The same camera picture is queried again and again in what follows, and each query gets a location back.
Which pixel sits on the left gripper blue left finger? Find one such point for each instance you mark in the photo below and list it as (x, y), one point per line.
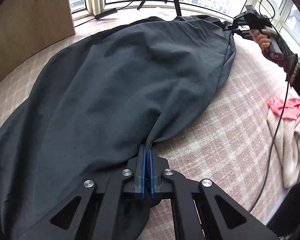
(91, 210)

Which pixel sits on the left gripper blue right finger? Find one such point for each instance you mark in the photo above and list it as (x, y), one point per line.
(201, 209)

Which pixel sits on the dark grey trousers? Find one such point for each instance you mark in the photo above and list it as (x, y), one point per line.
(96, 101)

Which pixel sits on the person's right forearm sleeve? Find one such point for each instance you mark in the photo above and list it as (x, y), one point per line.
(290, 63)

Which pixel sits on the person's right hand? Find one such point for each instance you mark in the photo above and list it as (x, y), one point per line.
(261, 37)

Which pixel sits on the pink garment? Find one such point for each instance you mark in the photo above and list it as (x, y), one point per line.
(290, 110)

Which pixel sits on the beige sweater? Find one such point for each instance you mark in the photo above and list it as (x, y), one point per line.
(287, 144)

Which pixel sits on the large wooden board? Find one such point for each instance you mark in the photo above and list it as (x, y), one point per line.
(29, 26)

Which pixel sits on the black inline cable switch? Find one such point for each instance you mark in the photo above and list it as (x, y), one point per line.
(105, 13)

